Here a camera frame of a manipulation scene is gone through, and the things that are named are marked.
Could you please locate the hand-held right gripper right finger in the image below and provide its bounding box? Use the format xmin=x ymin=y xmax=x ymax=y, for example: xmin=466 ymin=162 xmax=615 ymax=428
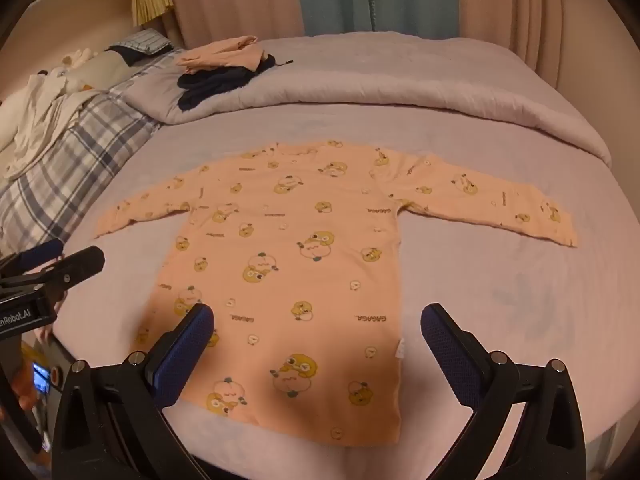
xmin=420 ymin=303 xmax=587 ymax=480

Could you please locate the person's left hand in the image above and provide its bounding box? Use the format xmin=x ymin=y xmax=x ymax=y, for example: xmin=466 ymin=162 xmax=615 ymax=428
xmin=11 ymin=359 xmax=38 ymax=412

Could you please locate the grey device with blue screen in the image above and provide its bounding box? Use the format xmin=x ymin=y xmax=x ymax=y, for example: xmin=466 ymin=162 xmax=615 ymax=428
xmin=30 ymin=342 xmax=76 ymax=396

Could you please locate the bed with pink sheet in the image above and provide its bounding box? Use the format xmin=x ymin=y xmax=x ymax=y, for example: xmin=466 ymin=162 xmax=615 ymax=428
xmin=50 ymin=35 xmax=640 ymax=480

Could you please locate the dark navy garment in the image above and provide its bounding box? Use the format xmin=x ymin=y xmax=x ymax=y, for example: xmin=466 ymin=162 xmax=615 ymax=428
xmin=177 ymin=52 xmax=293 ymax=113

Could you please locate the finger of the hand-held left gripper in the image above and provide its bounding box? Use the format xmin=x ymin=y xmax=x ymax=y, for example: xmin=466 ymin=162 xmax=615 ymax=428
xmin=37 ymin=245 xmax=106 ymax=307
xmin=0 ymin=238 xmax=66 ymax=281

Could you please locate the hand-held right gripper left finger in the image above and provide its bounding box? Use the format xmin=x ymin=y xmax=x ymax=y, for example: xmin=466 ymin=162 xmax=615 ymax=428
xmin=51 ymin=303 xmax=216 ymax=480

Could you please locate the plaid blanket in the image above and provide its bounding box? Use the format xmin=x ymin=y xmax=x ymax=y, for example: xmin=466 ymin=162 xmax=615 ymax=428
xmin=0 ymin=50 xmax=186 ymax=261

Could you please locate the folded plain orange garment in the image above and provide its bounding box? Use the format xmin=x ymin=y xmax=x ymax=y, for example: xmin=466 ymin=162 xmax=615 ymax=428
xmin=175 ymin=35 xmax=266 ymax=72

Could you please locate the pink curtain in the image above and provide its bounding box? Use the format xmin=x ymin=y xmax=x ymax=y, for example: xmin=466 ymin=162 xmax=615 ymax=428
xmin=155 ymin=0 xmax=306 ymax=48
xmin=455 ymin=0 xmax=601 ymax=86

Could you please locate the orange cartoon print shirt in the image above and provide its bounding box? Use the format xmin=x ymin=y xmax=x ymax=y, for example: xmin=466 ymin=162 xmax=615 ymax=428
xmin=92 ymin=139 xmax=580 ymax=447

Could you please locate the white plush toy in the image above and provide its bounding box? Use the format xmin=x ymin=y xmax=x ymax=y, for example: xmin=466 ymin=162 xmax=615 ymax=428
xmin=57 ymin=47 xmax=128 ymax=93

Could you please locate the grey duvet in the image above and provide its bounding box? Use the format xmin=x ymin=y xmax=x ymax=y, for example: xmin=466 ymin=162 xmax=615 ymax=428
xmin=120 ymin=35 xmax=613 ymax=166

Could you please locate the white crumpled cloth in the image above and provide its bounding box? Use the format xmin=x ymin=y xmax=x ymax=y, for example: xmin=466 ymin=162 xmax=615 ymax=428
xmin=0 ymin=72 xmax=96 ymax=181

